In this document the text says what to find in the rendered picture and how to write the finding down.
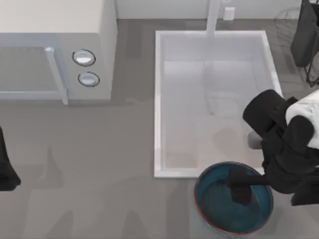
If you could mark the blue bowl with red rim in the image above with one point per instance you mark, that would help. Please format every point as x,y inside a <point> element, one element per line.
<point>216,214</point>

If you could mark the white sink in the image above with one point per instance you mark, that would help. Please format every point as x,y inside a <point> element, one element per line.
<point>194,99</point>

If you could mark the black folded stand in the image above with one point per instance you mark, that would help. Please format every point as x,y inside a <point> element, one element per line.
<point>305,32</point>

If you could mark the tall white tap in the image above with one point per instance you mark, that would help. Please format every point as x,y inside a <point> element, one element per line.
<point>211,17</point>

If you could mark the small silver microwave knob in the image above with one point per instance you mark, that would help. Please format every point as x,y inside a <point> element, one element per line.
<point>88,79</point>

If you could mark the large silver microwave knob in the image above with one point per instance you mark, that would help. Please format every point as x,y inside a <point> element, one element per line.
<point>83,57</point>

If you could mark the pale microwave oven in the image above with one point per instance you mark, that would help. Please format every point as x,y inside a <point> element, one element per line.
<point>82,22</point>

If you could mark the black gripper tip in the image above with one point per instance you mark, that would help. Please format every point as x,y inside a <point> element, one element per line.
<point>6,171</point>

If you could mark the microwave glass door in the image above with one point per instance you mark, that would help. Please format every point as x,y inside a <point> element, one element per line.
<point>25,69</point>

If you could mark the white wall socket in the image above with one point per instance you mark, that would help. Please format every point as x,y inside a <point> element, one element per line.
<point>229,13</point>

